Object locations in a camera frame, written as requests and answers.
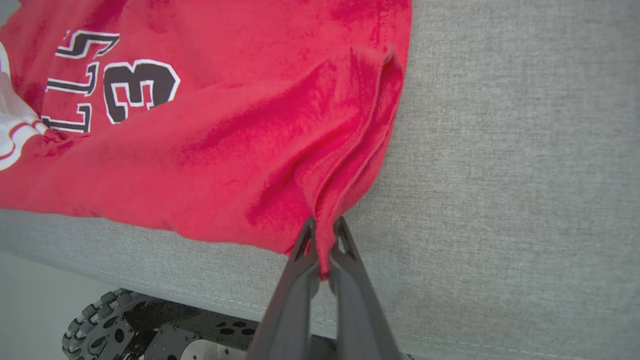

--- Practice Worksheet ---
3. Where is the red basketball jersey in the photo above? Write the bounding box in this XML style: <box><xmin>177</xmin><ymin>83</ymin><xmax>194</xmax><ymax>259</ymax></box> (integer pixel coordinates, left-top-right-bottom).
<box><xmin>0</xmin><ymin>0</ymin><xmax>414</xmax><ymax>282</ymax></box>

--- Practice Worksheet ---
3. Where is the robot omni wheel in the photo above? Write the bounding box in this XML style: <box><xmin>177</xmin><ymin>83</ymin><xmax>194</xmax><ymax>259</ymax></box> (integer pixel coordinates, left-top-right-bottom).
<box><xmin>61</xmin><ymin>287</ymin><xmax>151</xmax><ymax>360</ymax></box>

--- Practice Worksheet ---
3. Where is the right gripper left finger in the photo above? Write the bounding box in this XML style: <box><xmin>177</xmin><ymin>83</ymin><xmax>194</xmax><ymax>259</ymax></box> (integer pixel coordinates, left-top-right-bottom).
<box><xmin>247</xmin><ymin>216</ymin><xmax>321</xmax><ymax>360</ymax></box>

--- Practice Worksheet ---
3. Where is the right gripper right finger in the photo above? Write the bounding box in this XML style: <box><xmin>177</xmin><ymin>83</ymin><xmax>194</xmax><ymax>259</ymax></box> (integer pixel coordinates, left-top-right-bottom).
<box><xmin>327</xmin><ymin>216</ymin><xmax>404</xmax><ymax>360</ymax></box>

